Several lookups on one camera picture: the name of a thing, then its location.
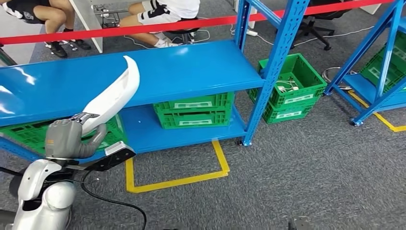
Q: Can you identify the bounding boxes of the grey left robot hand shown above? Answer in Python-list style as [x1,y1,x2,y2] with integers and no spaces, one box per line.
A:
[44,113,109,160]

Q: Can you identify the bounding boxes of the white curved car part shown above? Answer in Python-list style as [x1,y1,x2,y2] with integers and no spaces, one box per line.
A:
[80,55,141,136]

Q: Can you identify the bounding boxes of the blue metal shelf rack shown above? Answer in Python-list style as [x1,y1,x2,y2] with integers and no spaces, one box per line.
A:
[323,0,406,127]
[0,0,311,163]

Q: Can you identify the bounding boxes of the long red barrier belt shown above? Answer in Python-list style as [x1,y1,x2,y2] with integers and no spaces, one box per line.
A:
[0,0,395,46]

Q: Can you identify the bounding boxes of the person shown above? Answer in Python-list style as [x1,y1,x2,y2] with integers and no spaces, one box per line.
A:
[120,0,201,49]
[0,0,92,59]

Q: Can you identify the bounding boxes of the black round stool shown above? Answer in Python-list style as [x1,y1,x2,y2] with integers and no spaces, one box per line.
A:
[165,17,201,44]

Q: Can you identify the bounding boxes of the black right robot foot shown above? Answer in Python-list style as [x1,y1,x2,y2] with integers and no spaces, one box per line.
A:
[287,216,314,230]

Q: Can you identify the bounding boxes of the black office chair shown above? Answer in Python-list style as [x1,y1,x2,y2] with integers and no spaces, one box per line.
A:
[289,0,353,51]

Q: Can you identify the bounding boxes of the yellow tape square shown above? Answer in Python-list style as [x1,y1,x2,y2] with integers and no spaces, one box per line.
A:
[347,90,406,133]

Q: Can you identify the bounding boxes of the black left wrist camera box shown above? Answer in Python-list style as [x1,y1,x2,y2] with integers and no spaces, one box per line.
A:
[74,141,137,173]

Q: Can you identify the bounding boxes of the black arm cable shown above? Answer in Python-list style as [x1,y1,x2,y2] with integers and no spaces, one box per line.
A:
[79,170,148,230]

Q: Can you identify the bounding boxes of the black stanchion post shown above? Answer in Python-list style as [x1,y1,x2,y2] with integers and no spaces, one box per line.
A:
[0,44,18,67]

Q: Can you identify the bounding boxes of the black wire basket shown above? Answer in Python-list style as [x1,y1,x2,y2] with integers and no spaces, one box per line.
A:
[101,11,121,29]

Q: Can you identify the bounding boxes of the white cable bundle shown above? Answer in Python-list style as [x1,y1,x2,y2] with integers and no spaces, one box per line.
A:
[274,80,301,93]

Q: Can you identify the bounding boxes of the coiled grey cable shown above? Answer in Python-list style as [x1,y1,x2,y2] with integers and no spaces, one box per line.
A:
[321,66,358,91]

